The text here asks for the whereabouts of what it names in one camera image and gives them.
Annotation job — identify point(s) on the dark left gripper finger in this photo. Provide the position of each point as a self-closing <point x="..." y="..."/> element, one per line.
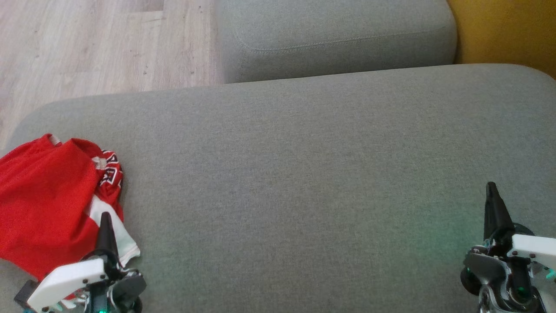
<point x="107" y="239"/>

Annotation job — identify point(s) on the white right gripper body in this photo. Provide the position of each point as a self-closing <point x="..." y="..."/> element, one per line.
<point x="525" y="265"/>

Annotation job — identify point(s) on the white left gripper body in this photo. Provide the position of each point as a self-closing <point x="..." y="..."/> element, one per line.
<point x="69" y="278"/>

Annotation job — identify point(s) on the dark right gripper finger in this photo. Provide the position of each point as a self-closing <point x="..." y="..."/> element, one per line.
<point x="495" y="217"/>

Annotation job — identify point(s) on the red and white basketball jersey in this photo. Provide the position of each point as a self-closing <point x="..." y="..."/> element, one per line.
<point x="47" y="204"/>

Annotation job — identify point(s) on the large yellow sofa backrest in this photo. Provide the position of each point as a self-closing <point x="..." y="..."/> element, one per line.
<point x="508" y="30"/>

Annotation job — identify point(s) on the large grey sofa seat cushion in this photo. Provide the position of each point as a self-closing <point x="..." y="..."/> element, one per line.
<point x="304" y="182"/>

